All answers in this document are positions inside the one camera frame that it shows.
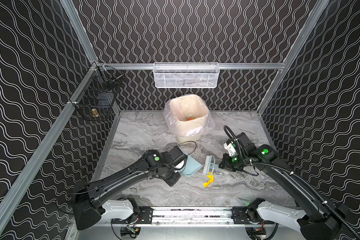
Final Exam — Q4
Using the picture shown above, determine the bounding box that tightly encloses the pale green dustpan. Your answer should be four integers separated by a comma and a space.
179, 156, 203, 177

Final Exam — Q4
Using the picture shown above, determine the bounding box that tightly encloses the pale green hand brush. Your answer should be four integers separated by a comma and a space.
203, 156, 219, 175

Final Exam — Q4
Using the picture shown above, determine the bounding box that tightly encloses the yellow paper scrap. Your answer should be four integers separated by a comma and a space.
203, 172, 215, 188

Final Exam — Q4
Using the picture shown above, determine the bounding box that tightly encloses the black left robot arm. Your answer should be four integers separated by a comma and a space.
72, 146, 188, 231

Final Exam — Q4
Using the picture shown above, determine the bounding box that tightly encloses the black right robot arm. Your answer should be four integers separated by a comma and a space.
219, 143, 353, 240

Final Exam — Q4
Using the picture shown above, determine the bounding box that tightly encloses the clear plastic bin liner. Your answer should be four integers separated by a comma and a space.
163, 94, 217, 138

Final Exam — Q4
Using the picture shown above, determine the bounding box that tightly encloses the cream plastic waste bin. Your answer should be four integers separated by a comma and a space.
169, 94, 210, 144

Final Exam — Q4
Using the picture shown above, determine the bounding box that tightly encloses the brass object in basket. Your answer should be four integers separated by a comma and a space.
91, 109, 99, 118

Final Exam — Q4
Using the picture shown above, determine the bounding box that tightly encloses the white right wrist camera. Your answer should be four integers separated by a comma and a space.
224, 142, 238, 157

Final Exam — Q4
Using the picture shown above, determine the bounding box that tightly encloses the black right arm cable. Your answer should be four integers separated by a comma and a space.
223, 125, 360, 240

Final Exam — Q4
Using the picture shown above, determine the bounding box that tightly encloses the white wire wall basket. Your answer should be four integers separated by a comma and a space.
153, 62, 220, 89

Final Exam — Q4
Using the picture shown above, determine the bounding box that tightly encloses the black wire side basket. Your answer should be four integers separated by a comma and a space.
74, 67, 125, 122

